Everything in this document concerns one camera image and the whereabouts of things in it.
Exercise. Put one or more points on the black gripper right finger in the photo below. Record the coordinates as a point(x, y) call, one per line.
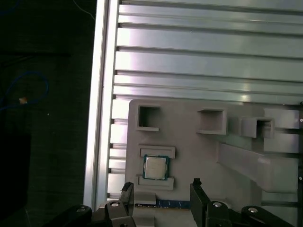
point(198, 208)

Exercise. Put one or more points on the grey parts rack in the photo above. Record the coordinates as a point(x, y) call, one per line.
point(194, 160)

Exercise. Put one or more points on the silver CPU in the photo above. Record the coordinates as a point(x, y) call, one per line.
point(156, 168)

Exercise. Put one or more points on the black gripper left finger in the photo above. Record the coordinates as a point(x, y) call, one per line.
point(126, 208)

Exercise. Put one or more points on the RAM stick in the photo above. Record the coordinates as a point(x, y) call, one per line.
point(170, 203)

